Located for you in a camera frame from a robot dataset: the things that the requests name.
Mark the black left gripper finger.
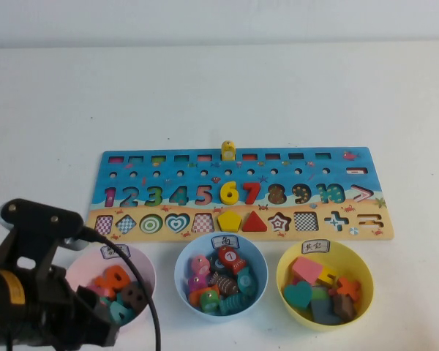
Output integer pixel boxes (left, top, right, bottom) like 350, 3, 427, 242
76, 287, 119, 347

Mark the pink plastic bowl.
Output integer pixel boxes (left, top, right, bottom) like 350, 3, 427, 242
64, 245, 157, 326

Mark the black camera cable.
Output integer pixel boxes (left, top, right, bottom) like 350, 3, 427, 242
80, 227, 161, 351

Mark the orange number ten piece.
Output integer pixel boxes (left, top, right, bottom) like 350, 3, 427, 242
94, 268, 127, 297

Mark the pink trapezoid block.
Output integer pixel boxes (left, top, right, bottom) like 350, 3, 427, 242
291, 256, 325, 286

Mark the yellow number six piece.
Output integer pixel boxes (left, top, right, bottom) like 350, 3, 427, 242
219, 181, 239, 205

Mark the paper label on yellow bowl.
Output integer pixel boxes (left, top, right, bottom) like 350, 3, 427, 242
301, 240, 331, 254

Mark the yellow pentagon piece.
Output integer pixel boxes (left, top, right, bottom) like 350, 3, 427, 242
217, 210, 241, 233

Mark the yellow sign piece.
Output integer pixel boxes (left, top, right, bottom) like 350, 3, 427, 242
316, 266, 338, 290

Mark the red fish piece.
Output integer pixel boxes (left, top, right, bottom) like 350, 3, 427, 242
216, 246, 246, 275

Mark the blue plastic bowl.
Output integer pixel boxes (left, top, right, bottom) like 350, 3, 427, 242
173, 233, 269, 323

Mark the colourful wooden puzzle board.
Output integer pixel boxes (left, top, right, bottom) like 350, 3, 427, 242
83, 146, 395, 244

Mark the teal number four piece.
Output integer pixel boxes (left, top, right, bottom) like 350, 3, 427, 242
108, 301, 135, 325

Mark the teal striped fish piece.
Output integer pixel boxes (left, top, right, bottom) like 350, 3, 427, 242
219, 294, 252, 316

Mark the orange plus piece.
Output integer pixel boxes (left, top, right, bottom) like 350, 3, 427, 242
332, 277, 362, 298

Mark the paper label on pink bowl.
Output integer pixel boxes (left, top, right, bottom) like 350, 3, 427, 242
100, 244, 131, 260

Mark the teal heart piece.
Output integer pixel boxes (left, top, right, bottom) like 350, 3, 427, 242
282, 280, 313, 311

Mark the brown striped fish piece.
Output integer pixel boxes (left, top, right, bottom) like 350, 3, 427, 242
207, 271, 239, 296

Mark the paper label on blue bowl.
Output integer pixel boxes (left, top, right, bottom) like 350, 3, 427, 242
211, 235, 239, 249

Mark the orange fish piece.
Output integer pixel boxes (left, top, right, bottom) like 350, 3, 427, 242
188, 286, 220, 308

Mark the green fish piece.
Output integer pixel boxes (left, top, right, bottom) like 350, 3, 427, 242
199, 292, 220, 314

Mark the pink fish piece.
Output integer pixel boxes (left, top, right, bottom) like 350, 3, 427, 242
188, 255, 210, 279

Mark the brown number eight piece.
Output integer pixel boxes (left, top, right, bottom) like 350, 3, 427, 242
121, 281, 151, 312

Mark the magenta fish piece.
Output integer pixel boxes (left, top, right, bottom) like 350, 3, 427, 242
187, 274, 209, 293

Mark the teal fish with number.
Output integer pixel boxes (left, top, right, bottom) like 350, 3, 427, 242
236, 265, 259, 295

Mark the brown block piece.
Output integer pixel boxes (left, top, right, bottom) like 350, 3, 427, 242
331, 294, 358, 322

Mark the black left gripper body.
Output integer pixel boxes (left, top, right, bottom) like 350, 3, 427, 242
0, 266, 96, 347

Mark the yellow plastic bowl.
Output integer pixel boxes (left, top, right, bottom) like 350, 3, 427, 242
276, 240, 375, 333

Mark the grey-blue block piece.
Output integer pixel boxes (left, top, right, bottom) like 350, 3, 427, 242
309, 298, 341, 325

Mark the yellow fish piece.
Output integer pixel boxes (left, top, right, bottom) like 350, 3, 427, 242
220, 140, 236, 162

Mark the red number seven piece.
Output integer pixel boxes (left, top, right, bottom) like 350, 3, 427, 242
242, 181, 261, 204

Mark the red triangle piece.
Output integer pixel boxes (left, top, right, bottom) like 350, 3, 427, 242
241, 211, 268, 233

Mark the green block piece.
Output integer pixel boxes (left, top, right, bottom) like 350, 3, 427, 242
310, 285, 330, 303

